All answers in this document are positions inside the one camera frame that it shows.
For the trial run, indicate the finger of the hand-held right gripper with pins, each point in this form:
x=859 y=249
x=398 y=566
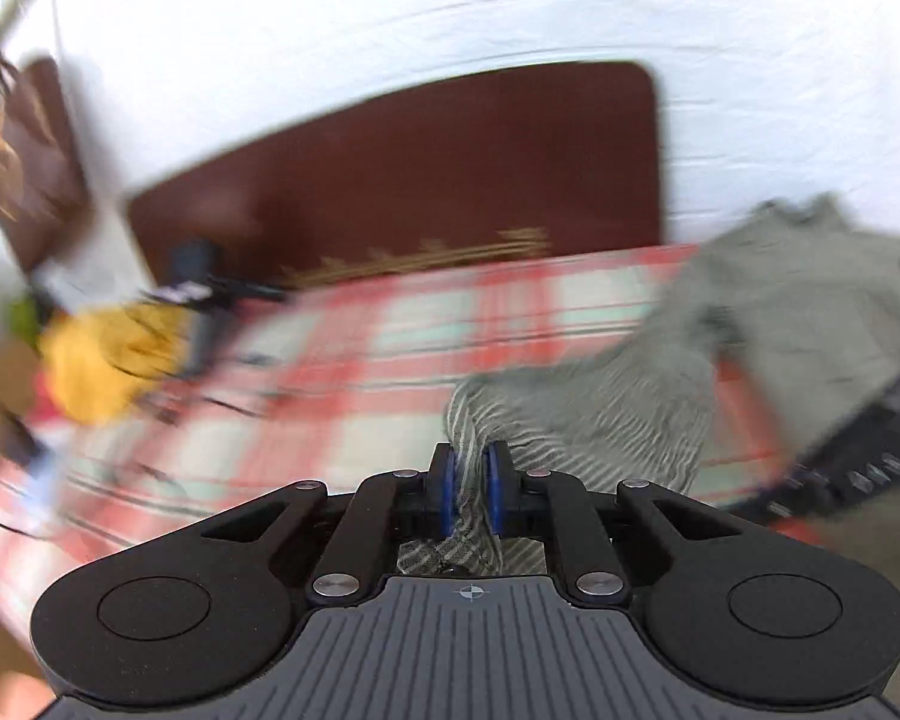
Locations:
x=832 y=491
x=877 y=427

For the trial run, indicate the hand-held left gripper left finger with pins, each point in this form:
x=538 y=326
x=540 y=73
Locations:
x=442 y=487

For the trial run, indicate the red plaid bed sheet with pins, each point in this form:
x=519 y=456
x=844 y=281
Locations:
x=345 y=360

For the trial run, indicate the brown paper bag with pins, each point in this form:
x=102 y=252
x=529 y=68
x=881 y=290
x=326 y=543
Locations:
x=37 y=165

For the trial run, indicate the striped shirt with checked lining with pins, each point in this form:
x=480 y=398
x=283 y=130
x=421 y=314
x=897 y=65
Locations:
x=795 y=300

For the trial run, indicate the brown wooden board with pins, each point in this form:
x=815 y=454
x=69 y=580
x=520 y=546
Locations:
x=420 y=187

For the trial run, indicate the yellow cloth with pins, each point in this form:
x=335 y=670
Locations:
x=97 y=360

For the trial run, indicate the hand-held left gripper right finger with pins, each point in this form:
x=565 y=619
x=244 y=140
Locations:
x=495 y=487

